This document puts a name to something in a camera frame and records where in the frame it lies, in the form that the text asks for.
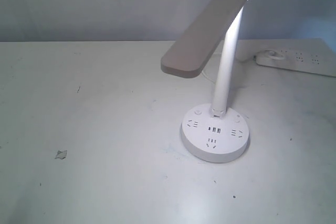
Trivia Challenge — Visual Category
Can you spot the white desk lamp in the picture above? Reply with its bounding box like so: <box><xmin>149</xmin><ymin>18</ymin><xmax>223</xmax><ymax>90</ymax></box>
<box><xmin>161</xmin><ymin>0</ymin><xmax>249</xmax><ymax>163</ymax></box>

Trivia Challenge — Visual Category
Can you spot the white plug on strip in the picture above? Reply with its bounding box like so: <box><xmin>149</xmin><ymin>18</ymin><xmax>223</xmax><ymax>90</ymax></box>
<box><xmin>256</xmin><ymin>49</ymin><xmax>286</xmax><ymax>60</ymax></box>

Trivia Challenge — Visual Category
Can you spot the white power strip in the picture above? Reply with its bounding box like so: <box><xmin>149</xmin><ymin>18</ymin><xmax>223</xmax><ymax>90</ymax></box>
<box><xmin>255</xmin><ymin>49</ymin><xmax>335</xmax><ymax>78</ymax></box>

